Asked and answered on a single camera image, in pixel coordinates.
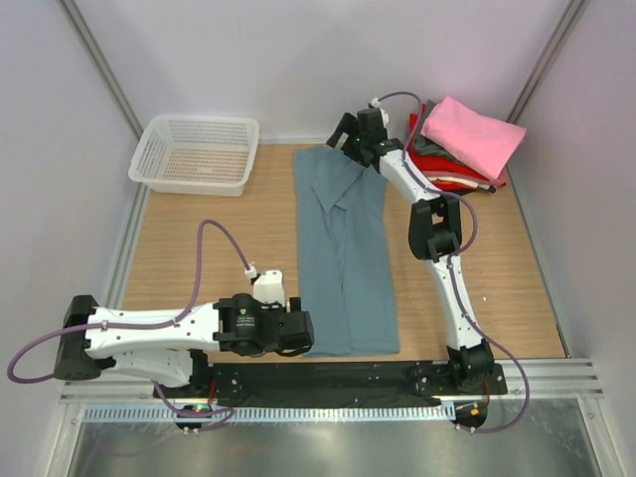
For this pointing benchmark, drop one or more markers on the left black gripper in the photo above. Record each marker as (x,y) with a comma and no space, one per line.
(272,308)

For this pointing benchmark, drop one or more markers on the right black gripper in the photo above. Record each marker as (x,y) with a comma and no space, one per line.
(346,126)

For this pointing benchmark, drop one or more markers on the blue-grey t shirt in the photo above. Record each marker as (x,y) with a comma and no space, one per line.
(343,259)

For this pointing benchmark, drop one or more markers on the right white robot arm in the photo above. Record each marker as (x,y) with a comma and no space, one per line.
(434,237)

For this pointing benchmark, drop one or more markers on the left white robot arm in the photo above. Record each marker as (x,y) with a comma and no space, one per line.
(157,345)

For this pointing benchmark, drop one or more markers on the grey folded t shirt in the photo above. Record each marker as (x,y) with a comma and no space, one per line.
(425,146)

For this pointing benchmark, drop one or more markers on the red folded t shirt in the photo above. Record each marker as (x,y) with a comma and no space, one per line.
(427,163)

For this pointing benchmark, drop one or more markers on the white folded t shirt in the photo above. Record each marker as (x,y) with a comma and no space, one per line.
(481,184)

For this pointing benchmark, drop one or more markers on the black folded t shirt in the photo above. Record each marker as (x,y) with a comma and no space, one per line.
(452,188)

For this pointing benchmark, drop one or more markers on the pink folded t shirt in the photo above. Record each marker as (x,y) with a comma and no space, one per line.
(480,142)

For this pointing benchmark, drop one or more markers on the white plastic basket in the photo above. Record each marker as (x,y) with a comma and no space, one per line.
(196,154)

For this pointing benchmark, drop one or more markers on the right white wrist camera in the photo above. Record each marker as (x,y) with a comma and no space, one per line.
(377,104)

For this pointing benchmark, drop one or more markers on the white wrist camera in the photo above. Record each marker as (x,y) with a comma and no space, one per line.
(377,104)
(267,286)

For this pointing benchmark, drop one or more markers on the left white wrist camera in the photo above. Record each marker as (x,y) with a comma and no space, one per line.
(267,286)

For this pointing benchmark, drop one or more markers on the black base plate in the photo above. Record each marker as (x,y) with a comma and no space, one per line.
(334,385)

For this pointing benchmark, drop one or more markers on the white slotted cable duct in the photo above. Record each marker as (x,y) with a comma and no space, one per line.
(136,413)

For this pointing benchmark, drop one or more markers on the aluminium rail frame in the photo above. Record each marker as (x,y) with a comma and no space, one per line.
(539,379)

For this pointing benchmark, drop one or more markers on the right aluminium corner post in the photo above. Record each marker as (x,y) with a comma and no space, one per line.
(557,39)

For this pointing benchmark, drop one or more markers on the aluminium corner post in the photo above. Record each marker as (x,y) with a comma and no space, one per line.
(95,54)
(557,39)

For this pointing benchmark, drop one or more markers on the left aluminium corner post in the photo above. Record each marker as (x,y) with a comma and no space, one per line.
(95,54)

